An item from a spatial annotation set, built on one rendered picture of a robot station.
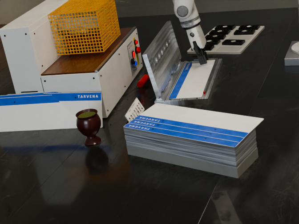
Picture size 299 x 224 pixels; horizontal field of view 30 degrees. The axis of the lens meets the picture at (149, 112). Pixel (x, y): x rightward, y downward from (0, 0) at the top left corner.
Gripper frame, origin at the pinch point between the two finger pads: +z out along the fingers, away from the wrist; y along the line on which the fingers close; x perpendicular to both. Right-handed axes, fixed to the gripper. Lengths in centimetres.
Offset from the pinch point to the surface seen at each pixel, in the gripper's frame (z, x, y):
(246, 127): 0, -26, -79
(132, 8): 7, 102, 222
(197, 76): 2.6, 1.1, -14.1
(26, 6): -29, 164, 166
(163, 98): 0.7, 10.7, -35.2
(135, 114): -2, 17, -53
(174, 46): -7.9, 11.3, 2.7
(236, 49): 6.4, -11.0, 21.0
